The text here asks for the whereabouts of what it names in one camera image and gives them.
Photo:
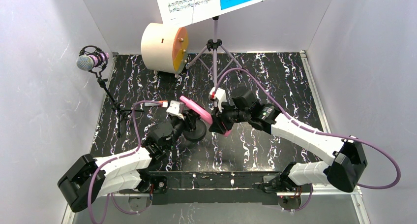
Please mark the black round-base mic stand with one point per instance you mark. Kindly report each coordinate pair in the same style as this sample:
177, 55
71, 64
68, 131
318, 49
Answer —
197, 135

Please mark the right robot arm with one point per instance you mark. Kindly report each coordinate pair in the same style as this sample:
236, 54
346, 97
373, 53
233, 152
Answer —
342, 160

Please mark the white sheet music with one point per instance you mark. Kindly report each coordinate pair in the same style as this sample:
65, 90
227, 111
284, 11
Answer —
182, 13

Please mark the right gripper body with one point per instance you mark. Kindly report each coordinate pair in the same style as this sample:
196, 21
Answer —
218, 121

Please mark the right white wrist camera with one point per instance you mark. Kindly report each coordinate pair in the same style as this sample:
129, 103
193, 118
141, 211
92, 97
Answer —
218, 96

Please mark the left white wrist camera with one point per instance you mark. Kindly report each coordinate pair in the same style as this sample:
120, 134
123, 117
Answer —
175, 108

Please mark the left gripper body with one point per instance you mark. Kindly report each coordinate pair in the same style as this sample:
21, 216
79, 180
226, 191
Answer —
189, 118

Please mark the pink microphone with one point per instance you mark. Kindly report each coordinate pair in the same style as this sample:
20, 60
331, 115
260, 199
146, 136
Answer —
198, 111

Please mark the silver tripod music stand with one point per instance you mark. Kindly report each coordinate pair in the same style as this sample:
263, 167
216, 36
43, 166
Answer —
212, 46

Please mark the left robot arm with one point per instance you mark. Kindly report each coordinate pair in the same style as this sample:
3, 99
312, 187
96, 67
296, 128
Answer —
89, 177

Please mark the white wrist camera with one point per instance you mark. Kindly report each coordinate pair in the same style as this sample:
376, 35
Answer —
218, 96
175, 108

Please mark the aluminium frame rail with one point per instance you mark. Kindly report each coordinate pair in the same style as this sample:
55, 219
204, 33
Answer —
224, 198

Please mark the cream and orange drum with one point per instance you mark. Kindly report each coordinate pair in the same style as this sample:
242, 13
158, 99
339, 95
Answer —
164, 48

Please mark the black tripod mic stand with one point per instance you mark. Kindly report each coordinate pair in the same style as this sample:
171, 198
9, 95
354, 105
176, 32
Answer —
121, 113

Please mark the orange and grey marker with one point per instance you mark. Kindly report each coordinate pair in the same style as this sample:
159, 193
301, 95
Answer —
162, 103

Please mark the blue mesh microphone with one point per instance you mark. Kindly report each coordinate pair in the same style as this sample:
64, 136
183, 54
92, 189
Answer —
89, 61

